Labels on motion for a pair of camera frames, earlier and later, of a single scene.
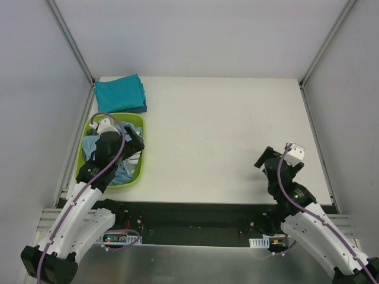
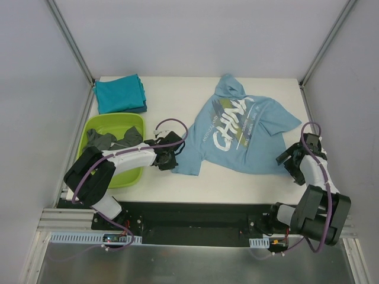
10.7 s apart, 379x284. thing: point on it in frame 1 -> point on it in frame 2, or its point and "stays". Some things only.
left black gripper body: x=134 y=139 -> x=173 y=152
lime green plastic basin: x=134 y=118 stays
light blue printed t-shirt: x=121 y=175 -> x=236 y=131
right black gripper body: x=265 y=155 -> x=289 y=160
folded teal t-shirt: x=119 y=94 stays
